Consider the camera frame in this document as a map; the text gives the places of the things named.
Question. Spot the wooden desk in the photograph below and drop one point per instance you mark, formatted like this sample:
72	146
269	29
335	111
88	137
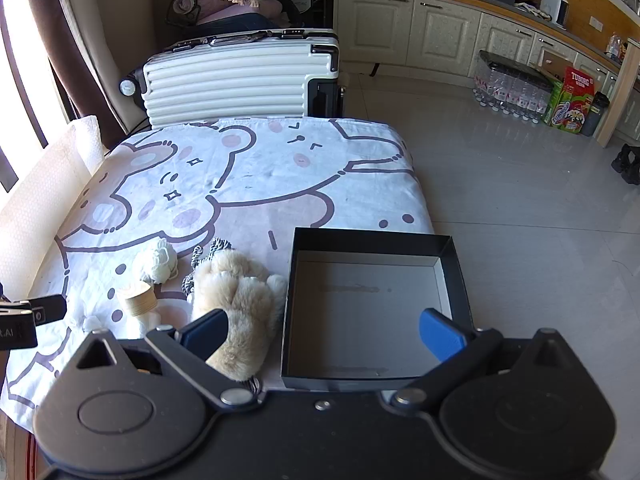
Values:
620	90

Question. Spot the green drink carton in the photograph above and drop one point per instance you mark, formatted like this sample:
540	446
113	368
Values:
570	105

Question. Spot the brown curtain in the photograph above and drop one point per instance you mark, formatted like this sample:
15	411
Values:
60	20

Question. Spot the beige plush paw toy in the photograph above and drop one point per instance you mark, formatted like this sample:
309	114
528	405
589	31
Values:
240	290

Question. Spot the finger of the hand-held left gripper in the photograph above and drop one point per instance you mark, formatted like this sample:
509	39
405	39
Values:
49	308

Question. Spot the white yarn ball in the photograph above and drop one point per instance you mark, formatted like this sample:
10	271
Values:
160	262

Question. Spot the bottles on counter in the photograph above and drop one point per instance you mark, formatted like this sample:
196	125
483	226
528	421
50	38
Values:
615	46

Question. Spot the pack of water bottles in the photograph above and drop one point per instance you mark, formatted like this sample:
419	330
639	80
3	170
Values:
515	90

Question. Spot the dark blue bag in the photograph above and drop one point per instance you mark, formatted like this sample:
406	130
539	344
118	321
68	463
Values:
235	24

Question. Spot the white ribbed suitcase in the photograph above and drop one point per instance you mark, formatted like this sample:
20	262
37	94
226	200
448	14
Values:
225	80

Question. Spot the cream kitchen cabinets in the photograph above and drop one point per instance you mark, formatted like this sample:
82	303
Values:
440	30

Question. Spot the wall socket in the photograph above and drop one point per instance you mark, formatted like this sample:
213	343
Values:
595	22

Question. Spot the brown cardboard piece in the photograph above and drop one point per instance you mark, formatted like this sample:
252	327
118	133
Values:
552	62

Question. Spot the wooden mini skateboard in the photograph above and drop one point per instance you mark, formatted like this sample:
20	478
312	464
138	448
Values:
137	300

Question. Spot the dark trash bin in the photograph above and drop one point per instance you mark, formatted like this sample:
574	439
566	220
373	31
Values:
595	115

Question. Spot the black cardboard box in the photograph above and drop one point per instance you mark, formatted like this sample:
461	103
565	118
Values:
360	310

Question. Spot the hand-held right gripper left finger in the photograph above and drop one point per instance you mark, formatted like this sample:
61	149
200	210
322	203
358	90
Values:
205	334

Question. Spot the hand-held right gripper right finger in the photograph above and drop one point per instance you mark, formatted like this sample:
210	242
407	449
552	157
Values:
442	336

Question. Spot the bear printed blanket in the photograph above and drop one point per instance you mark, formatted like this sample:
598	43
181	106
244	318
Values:
250	185

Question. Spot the small round fan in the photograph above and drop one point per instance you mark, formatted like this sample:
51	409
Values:
182	6

